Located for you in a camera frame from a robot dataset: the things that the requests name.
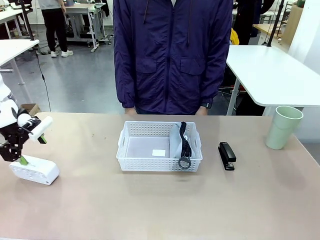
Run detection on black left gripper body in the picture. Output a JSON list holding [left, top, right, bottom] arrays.
[[0, 118, 42, 153]]

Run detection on white rounded electronic device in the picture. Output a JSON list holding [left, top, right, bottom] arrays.
[[8, 159, 61, 186]]

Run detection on black stapler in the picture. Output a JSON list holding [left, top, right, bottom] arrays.
[[217, 141, 237, 172]]

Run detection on white perforated plastic basket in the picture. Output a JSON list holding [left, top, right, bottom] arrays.
[[115, 120, 204, 174]]

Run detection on person's left hand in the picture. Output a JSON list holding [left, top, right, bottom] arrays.
[[195, 105, 209, 117]]

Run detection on brown cardboard box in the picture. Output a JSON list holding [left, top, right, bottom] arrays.
[[19, 102, 42, 117]]

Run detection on white table with grey leg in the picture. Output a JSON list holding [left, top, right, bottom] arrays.
[[0, 38, 41, 103]]

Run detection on background person black trousers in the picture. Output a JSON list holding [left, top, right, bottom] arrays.
[[39, 0, 74, 59]]

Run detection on black clamp stand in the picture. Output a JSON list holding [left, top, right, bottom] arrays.
[[17, 0, 36, 41]]

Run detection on background white desk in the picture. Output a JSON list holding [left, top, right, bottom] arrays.
[[0, 8, 26, 40]]

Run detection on person in purple jacket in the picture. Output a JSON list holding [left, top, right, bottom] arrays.
[[112, 0, 234, 116]]

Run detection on yellow cloth item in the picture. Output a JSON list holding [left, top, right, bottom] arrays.
[[229, 27, 240, 46]]

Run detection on pale green plastic cup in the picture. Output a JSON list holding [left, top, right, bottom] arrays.
[[264, 105, 304, 151]]

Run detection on wooden background desk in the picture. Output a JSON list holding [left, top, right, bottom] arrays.
[[252, 23, 288, 41]]

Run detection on black pole stand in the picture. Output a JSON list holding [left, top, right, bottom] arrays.
[[264, 0, 285, 48]]

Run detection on light wooden cabinet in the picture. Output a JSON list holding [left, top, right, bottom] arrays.
[[284, 4, 305, 46]]

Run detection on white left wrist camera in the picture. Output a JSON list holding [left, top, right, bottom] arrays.
[[27, 115, 54, 143]]

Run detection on black floor cable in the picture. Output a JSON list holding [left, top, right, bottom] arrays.
[[34, 48, 52, 113]]

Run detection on background desk metal frame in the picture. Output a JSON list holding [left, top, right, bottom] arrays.
[[63, 1, 108, 54]]

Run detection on black strap with ring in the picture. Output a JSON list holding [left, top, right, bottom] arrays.
[[178, 121, 193, 171]]

